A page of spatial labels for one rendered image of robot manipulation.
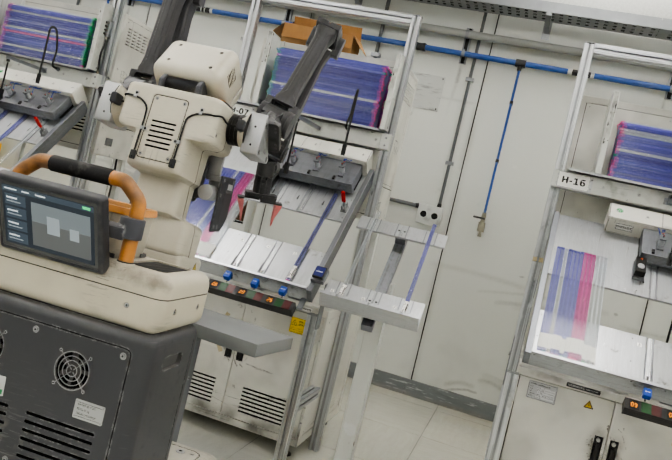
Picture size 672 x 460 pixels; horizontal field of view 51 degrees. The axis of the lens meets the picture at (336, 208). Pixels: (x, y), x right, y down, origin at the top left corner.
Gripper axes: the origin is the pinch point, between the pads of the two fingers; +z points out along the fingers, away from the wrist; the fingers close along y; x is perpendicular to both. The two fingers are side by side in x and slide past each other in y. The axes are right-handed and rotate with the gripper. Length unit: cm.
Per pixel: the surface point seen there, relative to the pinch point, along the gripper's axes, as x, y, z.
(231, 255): -38.3, 3.7, 20.4
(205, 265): -36.8, 12.5, 25.5
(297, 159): -71, -17, -18
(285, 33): -127, -6, -74
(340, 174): -59, -34, -16
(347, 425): -12, -47, 69
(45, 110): -119, 95, -15
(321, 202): -56, -29, -4
